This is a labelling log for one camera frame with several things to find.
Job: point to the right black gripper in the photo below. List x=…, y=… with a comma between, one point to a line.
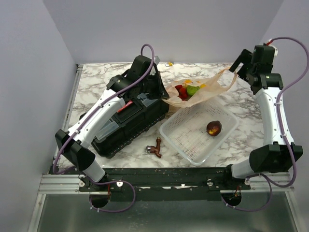
x=244, y=57

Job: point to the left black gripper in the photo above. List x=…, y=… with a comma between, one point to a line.
x=160, y=91

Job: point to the orange plastic bag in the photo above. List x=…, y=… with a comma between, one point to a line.
x=211, y=90

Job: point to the red fake cherry tomatoes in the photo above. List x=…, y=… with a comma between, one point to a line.
x=182, y=93

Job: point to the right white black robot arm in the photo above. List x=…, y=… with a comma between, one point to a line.
x=279, y=150

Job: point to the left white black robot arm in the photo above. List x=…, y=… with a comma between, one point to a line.
x=142, y=77

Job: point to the green fake fruit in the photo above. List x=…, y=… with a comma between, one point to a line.
x=191, y=90

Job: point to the yellow orange fake fruit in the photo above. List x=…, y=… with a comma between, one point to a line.
x=194, y=83

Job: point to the dark red fake plum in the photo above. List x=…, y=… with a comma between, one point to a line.
x=214, y=128

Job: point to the small yellow tag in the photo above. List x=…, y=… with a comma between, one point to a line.
x=168, y=64

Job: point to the black plastic toolbox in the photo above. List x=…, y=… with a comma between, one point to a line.
x=136, y=117

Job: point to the clear plastic basket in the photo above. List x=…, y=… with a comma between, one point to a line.
x=186, y=130

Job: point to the brown metal faucet tap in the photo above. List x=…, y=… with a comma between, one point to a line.
x=155, y=149

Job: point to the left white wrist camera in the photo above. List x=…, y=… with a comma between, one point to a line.
x=156, y=60

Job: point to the aluminium mounting rail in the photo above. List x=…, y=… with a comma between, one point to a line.
x=72, y=184

